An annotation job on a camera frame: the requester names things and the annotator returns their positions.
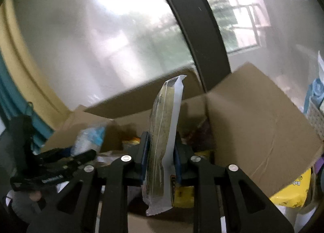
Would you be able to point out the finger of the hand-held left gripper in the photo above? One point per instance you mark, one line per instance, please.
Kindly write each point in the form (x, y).
(55, 154)
(83, 158)

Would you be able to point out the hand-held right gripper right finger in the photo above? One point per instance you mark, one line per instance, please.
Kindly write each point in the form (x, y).
(177, 162)

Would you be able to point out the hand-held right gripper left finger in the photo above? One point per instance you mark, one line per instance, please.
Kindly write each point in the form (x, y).
(144, 152)

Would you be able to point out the blue white snack packet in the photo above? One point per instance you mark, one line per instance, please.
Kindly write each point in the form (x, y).
(88, 136)

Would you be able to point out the clear white cracker packet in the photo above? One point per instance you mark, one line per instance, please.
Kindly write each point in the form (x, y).
(162, 134)

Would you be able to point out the cardboard box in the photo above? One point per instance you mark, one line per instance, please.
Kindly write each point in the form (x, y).
(253, 134)

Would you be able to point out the person's left forearm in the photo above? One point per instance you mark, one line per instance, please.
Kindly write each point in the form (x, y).
(22, 207)

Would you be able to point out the person's left hand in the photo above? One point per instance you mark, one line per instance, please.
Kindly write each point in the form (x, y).
(35, 195)

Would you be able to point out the orange yellow snack packet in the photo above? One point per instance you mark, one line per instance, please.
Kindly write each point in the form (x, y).
(131, 141)

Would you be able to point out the yellow black snack packet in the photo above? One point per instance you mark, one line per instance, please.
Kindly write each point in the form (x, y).
(183, 195)

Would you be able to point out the teal curtain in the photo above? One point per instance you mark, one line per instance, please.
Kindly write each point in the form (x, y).
(12, 91)

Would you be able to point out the yellow curtain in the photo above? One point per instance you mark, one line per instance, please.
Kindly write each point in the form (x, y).
(25, 70)

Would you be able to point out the yellow wet wipes pack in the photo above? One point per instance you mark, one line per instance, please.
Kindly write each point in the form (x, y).
(291, 195)

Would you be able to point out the white storage basket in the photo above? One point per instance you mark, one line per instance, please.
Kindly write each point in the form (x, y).
(316, 119)

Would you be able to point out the white tissue paper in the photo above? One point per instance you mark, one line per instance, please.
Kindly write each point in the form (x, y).
(321, 65)

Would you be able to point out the black window frame post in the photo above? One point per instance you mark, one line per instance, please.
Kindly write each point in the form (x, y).
(197, 32)

